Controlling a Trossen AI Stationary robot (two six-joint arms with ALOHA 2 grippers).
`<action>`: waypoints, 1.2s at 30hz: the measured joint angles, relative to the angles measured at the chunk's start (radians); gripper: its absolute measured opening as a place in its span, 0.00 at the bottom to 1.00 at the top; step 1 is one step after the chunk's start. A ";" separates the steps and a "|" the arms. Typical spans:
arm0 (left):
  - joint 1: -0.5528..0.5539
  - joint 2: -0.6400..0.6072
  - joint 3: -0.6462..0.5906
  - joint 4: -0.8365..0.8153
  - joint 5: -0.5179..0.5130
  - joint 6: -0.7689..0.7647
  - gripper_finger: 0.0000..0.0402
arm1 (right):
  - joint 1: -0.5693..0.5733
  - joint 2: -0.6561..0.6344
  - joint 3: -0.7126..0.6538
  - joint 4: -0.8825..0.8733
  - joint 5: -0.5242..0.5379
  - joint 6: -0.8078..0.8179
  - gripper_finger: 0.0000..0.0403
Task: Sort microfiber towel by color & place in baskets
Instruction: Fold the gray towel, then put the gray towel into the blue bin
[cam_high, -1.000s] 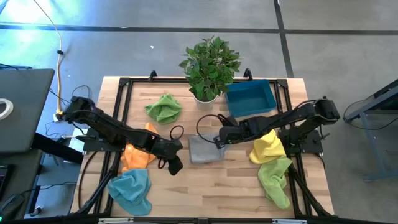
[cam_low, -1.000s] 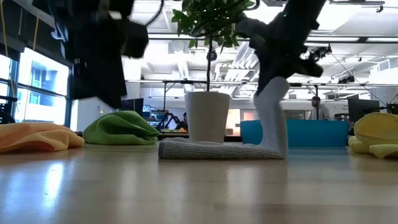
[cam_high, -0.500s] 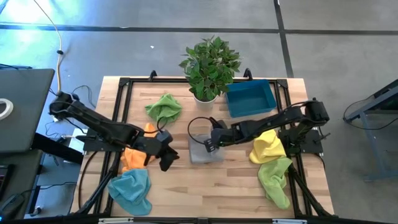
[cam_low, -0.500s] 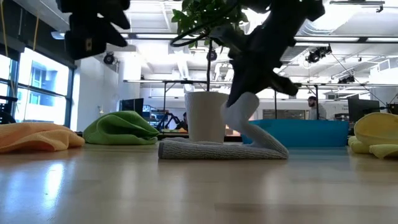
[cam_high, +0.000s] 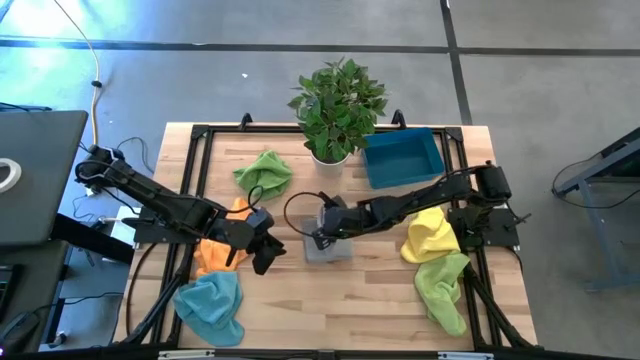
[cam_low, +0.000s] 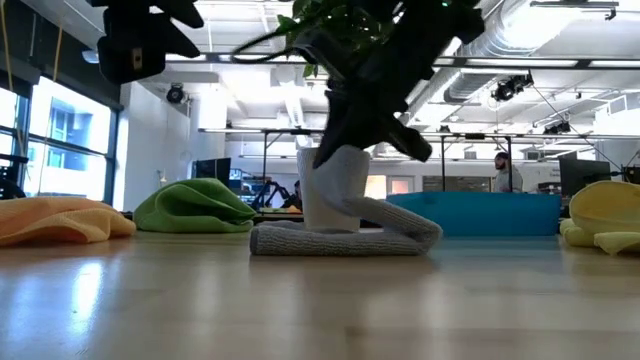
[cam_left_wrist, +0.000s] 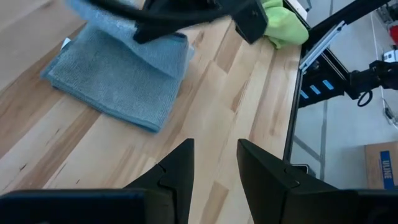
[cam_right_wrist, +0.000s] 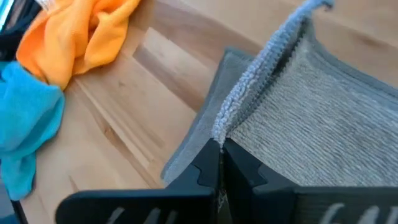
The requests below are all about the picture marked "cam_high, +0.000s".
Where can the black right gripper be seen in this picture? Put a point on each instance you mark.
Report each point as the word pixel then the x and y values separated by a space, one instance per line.
pixel 345 220

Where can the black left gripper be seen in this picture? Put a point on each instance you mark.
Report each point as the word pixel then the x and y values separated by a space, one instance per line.
pixel 235 232

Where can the grey microfiber towel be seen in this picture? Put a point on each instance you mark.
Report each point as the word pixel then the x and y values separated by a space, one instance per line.
pixel 332 252

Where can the orange microfiber towel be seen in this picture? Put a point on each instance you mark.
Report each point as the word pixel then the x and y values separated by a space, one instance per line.
pixel 215 260

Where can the blue microfiber towel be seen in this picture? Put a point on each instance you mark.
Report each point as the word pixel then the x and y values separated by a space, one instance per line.
pixel 210 305

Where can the dark green microfiber towel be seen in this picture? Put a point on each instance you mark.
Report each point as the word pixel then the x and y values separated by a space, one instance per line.
pixel 265 175

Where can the yellow microfiber towel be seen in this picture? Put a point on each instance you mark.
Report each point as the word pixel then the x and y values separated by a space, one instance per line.
pixel 430 235

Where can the lime green microfiber towel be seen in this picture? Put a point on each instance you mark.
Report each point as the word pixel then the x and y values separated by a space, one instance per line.
pixel 440 295

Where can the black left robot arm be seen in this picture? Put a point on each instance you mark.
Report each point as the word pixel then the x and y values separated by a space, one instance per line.
pixel 150 195

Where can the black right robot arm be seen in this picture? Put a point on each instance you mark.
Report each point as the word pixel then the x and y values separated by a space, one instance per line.
pixel 430 192

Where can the white plant pot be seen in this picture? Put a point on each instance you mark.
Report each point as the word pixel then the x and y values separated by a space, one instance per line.
pixel 330 168

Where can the blue plastic basket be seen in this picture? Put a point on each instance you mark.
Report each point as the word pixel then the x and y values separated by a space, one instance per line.
pixel 400 160

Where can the green leafy plant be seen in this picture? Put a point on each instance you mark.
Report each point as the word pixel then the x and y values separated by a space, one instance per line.
pixel 335 110

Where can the white label strip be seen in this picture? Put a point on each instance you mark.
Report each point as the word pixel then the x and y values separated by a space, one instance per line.
pixel 185 354
pixel 465 356

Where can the black side desk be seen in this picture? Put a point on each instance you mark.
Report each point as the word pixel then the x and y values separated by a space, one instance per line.
pixel 40 290

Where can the grey laptop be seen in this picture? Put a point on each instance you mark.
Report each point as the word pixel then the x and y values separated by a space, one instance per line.
pixel 40 175

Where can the black computer mouse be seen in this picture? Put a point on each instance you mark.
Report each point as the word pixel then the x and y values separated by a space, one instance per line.
pixel 17 330

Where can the black keyboard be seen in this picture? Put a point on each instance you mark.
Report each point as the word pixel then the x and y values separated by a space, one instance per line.
pixel 6 290

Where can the white tape roll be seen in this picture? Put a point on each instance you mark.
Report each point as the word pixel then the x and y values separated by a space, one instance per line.
pixel 16 175

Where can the blue-grey metal stand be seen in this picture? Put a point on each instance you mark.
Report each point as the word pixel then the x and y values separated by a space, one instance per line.
pixel 600 165

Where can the black metal table frame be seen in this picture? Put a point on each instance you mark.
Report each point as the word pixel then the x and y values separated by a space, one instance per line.
pixel 280 129

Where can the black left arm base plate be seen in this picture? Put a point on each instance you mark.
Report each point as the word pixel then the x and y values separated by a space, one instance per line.
pixel 160 234

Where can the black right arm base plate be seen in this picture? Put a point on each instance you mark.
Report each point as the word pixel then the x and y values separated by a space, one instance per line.
pixel 502 232

